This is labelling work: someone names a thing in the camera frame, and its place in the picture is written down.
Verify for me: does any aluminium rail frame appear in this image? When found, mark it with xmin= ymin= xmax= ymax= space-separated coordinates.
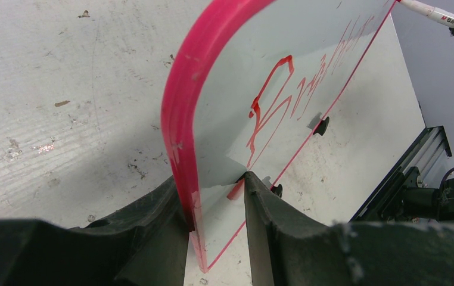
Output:
xmin=350 ymin=126 xmax=452 ymax=222

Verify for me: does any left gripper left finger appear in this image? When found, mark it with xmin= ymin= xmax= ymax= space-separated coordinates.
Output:
xmin=0 ymin=178 xmax=189 ymax=285

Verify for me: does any pink framed whiteboard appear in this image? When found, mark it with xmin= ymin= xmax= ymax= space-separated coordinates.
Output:
xmin=161 ymin=1 xmax=394 ymax=272

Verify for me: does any white whiteboard marker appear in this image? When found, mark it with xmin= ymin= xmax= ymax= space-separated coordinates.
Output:
xmin=397 ymin=0 xmax=454 ymax=29

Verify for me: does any black whiteboard clip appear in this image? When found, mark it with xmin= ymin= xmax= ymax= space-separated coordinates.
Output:
xmin=270 ymin=184 xmax=283 ymax=198
xmin=313 ymin=117 xmax=330 ymax=136

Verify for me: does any red marker cap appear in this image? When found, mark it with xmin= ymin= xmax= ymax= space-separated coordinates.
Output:
xmin=227 ymin=179 xmax=244 ymax=201

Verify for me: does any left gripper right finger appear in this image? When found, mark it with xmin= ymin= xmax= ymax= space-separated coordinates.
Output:
xmin=244 ymin=172 xmax=454 ymax=285

